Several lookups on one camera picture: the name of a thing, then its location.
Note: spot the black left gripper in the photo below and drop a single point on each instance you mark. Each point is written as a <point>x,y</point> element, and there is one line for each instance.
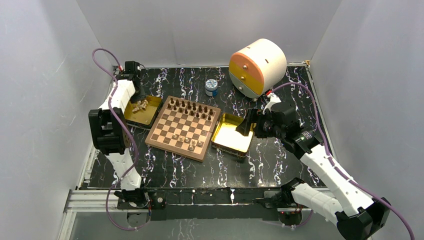
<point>141,97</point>

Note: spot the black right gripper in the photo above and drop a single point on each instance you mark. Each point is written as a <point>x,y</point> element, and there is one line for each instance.
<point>256,116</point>

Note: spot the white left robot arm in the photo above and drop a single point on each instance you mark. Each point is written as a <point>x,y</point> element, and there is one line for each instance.
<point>109,129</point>

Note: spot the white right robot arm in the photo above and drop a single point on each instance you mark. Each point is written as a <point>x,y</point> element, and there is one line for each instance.
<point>356,214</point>

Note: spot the gold tin with white pieces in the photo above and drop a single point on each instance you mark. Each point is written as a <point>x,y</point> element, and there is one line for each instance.
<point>143,119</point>

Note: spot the row of dark chess pieces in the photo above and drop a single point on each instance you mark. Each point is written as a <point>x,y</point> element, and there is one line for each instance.
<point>178,108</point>

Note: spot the wooden chess board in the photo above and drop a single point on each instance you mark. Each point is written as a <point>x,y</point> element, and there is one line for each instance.
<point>160,135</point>

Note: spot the empty gold square tin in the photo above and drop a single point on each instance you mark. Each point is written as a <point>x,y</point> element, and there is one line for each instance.
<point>227,139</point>

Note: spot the small blue white jar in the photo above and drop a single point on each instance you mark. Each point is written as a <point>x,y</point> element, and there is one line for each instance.
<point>211,87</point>

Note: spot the round pastel drawer cabinet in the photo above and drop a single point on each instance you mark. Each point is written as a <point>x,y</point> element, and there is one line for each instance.
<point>256,68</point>

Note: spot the aluminium front rail frame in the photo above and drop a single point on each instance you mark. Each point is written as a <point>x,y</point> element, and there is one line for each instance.
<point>190,213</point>

